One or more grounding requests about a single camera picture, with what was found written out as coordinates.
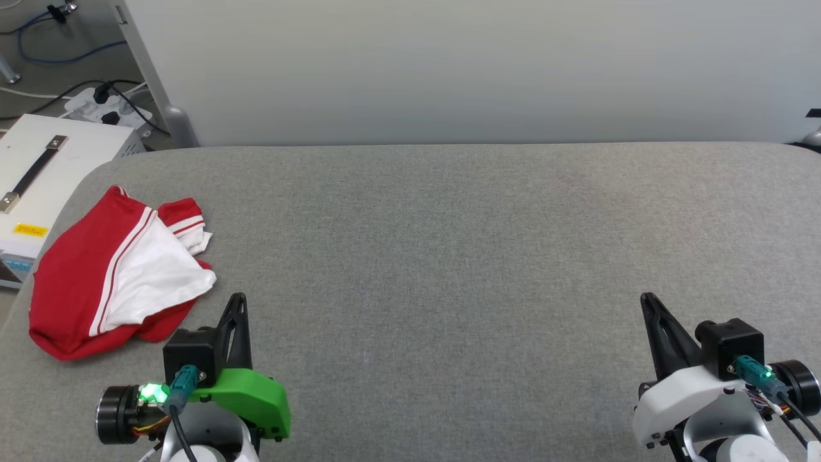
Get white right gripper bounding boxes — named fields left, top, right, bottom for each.
left=632, top=293, right=750, bottom=451

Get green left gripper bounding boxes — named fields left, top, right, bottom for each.
left=189, top=293, right=292, bottom=442

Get red and white basketball jersey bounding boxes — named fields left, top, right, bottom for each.
left=28, top=185, right=217, bottom=361

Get grey fabric sofa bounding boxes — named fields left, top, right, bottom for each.
left=0, top=141, right=821, bottom=462

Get white metal equipment box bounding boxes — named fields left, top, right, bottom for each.
left=0, top=114, right=147, bottom=291

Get white power strip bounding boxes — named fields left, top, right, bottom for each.
left=63, top=85, right=155, bottom=139

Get white partition panel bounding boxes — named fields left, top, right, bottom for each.
left=109, top=0, right=821, bottom=148

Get black clamp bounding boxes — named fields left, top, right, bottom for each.
left=46, top=0, right=78, bottom=24

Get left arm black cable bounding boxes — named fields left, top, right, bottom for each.
left=167, top=364, right=201, bottom=462

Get black power cable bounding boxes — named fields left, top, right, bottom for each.
left=93, top=81, right=173, bottom=137

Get black strap handle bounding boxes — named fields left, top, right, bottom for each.
left=0, top=135, right=69, bottom=214

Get blue cable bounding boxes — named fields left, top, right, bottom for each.
left=16, top=12, right=128, bottom=65

